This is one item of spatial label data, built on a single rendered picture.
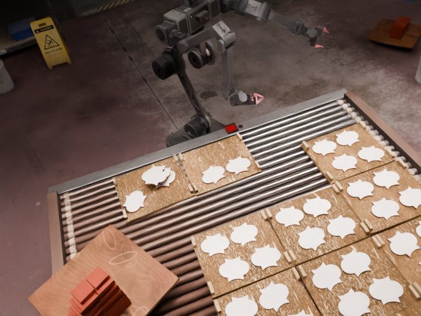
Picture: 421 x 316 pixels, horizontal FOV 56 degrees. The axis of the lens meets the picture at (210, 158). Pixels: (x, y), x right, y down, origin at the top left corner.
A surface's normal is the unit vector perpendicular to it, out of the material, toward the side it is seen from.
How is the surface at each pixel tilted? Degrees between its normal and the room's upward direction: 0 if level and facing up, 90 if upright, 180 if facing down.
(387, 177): 0
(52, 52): 77
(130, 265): 0
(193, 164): 0
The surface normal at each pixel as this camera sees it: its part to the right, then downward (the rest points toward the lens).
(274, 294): -0.12, -0.68
